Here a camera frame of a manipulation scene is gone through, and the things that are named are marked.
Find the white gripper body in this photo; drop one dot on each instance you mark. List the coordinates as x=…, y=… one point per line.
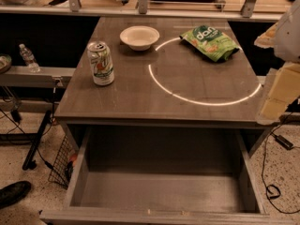
x=290, y=37

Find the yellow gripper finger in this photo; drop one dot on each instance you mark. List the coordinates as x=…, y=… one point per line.
x=282, y=88
x=267, y=39

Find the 7up soda can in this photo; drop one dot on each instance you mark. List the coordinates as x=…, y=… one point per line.
x=101, y=62

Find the open grey top drawer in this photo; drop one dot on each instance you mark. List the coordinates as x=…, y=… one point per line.
x=162, y=176

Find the green chip bag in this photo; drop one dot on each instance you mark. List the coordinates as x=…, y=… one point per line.
x=211, y=42

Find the black power adapter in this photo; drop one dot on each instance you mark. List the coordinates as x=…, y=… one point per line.
x=283, y=142

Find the white bowl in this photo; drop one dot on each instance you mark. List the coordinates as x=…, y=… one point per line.
x=139, y=38

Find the grey cabinet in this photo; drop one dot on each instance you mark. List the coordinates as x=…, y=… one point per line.
x=169, y=85

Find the clear plastic water bottle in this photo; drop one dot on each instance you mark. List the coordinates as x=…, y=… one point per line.
x=29, y=59

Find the grey side shelf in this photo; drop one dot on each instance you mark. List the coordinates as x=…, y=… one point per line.
x=48, y=77

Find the green plate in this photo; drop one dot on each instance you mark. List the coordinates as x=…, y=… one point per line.
x=5, y=63

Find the black stand leg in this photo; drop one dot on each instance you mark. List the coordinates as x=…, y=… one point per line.
x=28, y=163

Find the black shoe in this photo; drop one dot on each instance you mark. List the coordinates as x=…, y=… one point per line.
x=13, y=193

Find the black wire basket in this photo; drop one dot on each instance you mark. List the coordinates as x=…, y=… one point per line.
x=63, y=165

